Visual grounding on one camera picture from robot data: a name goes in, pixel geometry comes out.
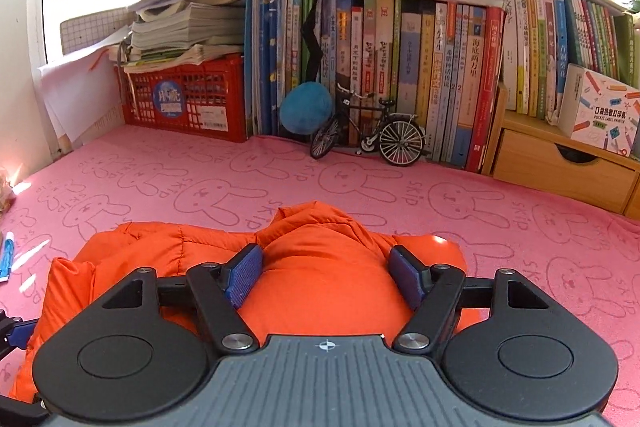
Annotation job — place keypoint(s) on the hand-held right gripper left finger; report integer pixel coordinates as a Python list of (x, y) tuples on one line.
[(242, 274)]

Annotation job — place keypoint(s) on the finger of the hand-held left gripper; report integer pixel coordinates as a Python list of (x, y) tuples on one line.
[(22, 334), (20, 413)]

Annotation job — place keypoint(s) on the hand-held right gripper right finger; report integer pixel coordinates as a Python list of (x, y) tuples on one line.
[(407, 274)]

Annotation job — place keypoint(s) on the orange puffer jacket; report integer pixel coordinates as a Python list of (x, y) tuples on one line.
[(320, 267)]

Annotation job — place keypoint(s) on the blue white tube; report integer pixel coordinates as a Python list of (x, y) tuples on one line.
[(7, 257)]

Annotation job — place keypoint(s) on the miniature bicycle model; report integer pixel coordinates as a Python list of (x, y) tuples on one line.
[(400, 142)]

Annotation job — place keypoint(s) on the clear snack bag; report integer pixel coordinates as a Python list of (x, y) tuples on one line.
[(6, 192)]

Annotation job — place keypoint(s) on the wooden drawer organizer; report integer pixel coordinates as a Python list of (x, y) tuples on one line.
[(540, 162)]

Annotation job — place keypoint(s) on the red plastic crate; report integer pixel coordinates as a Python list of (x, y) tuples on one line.
[(210, 102)]

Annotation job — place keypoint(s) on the blue plush ball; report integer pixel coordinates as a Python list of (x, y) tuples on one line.
[(306, 107)]

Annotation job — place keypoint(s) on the row of books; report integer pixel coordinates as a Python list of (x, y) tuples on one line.
[(440, 57)]

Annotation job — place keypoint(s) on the grey metal clip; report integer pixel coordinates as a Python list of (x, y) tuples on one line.
[(124, 72)]

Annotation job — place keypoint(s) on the white paper sheets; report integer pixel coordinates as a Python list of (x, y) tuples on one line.
[(75, 92)]

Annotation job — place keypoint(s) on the white pencil-print box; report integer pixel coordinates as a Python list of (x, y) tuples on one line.
[(600, 112)]

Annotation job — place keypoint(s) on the stack of paper booklets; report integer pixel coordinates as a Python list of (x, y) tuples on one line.
[(190, 27)]

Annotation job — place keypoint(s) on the white grid cutting mat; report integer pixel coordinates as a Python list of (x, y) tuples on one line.
[(95, 27)]

